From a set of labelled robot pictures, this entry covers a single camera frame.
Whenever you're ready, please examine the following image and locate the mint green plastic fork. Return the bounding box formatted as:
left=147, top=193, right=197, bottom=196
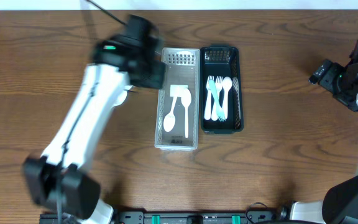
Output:
left=208, top=76, right=226, bottom=122

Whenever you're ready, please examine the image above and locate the white thick plastic spoon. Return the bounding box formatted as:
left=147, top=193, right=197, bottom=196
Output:
left=222, top=77, right=232, bottom=119

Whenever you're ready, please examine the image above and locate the left black cable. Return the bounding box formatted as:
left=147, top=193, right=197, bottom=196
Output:
left=54, top=0, right=129, bottom=224

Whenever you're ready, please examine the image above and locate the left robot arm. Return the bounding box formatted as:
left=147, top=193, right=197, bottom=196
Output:
left=23, top=37, right=165, bottom=223

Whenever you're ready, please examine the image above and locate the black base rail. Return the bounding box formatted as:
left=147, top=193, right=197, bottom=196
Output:
left=39, top=210, right=291, bottom=224

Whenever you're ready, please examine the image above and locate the white plastic fork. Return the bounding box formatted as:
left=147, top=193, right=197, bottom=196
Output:
left=211, top=76, right=224, bottom=121
left=204, top=75, right=214, bottom=120

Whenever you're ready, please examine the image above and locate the white spoon lowest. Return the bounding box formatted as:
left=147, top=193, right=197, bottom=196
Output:
left=163, top=96, right=178, bottom=132

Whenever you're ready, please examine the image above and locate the clear plastic mesh basket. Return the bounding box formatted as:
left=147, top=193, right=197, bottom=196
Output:
left=155, top=47, right=200, bottom=151

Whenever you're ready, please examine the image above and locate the dark green mesh basket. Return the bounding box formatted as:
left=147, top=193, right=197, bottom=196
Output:
left=200, top=45, right=244, bottom=134

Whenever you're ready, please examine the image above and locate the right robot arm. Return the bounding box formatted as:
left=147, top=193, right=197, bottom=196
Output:
left=281, top=58, right=358, bottom=223

